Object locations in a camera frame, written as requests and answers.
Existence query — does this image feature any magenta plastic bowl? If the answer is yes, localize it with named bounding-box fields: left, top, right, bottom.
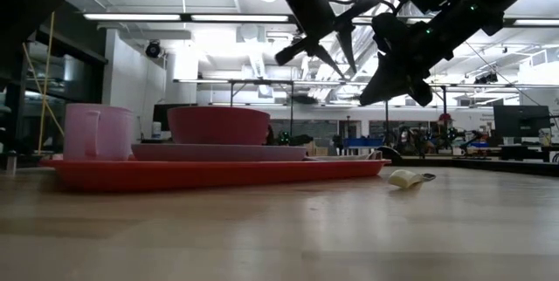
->
left=166, top=106, right=273, bottom=147

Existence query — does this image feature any large black computer monitor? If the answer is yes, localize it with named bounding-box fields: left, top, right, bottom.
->
left=493, top=104, right=553, bottom=139

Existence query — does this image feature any small black computer monitor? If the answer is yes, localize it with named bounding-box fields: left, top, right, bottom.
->
left=152, top=103, right=198, bottom=134

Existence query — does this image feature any black aluminium table frame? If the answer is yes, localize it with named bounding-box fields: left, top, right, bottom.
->
left=374, top=144, right=559, bottom=178

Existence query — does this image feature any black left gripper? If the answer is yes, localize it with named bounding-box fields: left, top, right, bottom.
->
left=257, top=0, right=381, bottom=80

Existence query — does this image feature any lavender plastic plate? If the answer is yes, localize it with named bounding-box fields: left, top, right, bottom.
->
left=130, top=142, right=308, bottom=163

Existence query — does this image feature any person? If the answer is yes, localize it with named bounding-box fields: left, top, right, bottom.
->
left=436, top=113, right=455, bottom=142

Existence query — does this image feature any black overhead gantry frame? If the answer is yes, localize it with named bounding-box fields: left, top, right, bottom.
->
left=173, top=78, right=559, bottom=142

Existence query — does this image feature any red plastic tray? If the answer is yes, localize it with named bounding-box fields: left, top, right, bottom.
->
left=38, top=157, right=393, bottom=195

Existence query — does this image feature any cream-handled table knife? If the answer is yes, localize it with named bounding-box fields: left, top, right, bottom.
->
left=387, top=168, right=437, bottom=190

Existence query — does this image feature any long ceiling light tube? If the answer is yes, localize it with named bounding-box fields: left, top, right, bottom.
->
left=190, top=13, right=290, bottom=24
left=512, top=17, right=559, bottom=27
left=82, top=12, right=183, bottom=23

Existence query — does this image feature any round black ceiling speaker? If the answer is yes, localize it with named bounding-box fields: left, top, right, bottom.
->
left=144, top=40, right=163, bottom=60

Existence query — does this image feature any small metal bottle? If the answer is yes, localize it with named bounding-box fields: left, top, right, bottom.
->
left=5, top=149, right=19, bottom=177

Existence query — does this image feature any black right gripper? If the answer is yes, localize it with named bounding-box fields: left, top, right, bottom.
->
left=358, top=12, right=455, bottom=108

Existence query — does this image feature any pink plastic mug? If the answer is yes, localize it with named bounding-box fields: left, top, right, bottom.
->
left=62, top=103, right=135, bottom=163

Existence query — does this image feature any blue storage bin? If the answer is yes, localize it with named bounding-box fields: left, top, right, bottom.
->
left=342, top=136, right=386, bottom=148

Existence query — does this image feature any black ceiling spotlight cluster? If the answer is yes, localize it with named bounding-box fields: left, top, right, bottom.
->
left=473, top=71, right=500, bottom=86

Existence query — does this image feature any long yellow extension cable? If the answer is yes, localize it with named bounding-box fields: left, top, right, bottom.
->
left=21, top=10, right=66, bottom=152

